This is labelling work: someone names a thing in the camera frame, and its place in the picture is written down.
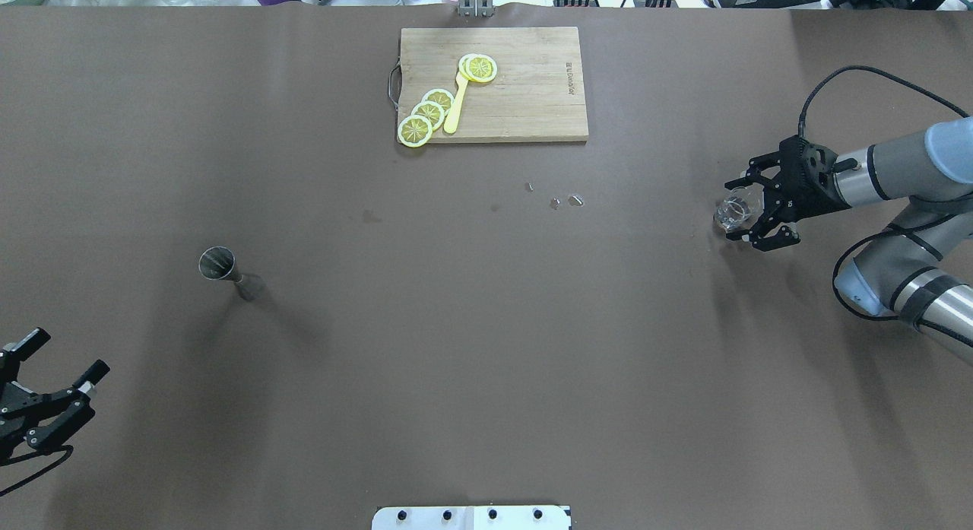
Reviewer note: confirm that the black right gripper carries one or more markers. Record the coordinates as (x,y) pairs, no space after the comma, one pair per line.
(813,195)

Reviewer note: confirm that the lemon slice outer end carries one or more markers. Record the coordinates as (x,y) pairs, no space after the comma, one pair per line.
(414,131)

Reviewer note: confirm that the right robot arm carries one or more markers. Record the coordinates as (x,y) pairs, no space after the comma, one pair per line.
(895,274)

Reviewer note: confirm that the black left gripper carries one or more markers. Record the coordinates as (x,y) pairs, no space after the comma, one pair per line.
(30,413)

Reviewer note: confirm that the steel jigger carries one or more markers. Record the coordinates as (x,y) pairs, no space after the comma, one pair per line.
(218,263)

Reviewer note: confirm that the lemon slice on spoon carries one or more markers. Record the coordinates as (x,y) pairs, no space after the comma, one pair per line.
(478,68)

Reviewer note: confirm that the clear glass measuring cup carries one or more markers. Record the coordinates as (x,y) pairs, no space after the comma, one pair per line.
(737,212)

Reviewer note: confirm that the lemon slice near spoon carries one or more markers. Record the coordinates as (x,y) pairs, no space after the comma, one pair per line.
(441,96)

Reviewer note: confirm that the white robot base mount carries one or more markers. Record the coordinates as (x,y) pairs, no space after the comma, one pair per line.
(473,517)

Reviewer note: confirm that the wooden cutting board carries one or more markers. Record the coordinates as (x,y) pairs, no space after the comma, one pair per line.
(537,96)

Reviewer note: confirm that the lemon slice middle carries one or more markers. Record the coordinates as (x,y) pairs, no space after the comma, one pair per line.
(434,112)

